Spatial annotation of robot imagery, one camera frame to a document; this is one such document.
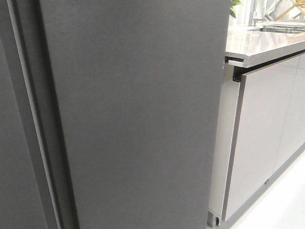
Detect dark grey fridge door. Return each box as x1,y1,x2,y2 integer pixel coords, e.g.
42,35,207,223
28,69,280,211
0,0,61,229
8,0,231,229

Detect grey cabinet door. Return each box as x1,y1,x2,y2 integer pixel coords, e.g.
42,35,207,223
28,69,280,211
221,56,300,221
274,55,305,172

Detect grey kitchen countertop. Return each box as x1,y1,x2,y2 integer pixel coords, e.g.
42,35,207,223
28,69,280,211
225,31,305,68

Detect chrome kitchen faucet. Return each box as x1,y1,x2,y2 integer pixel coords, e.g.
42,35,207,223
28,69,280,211
248,0,265,26

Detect green plant leaves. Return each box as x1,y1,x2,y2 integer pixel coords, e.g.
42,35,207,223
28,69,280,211
230,0,242,19

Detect stainless steel sink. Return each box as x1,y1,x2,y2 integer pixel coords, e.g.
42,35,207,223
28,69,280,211
250,19,305,34

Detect wooden rack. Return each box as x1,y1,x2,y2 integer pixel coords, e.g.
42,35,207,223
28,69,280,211
275,0,305,21

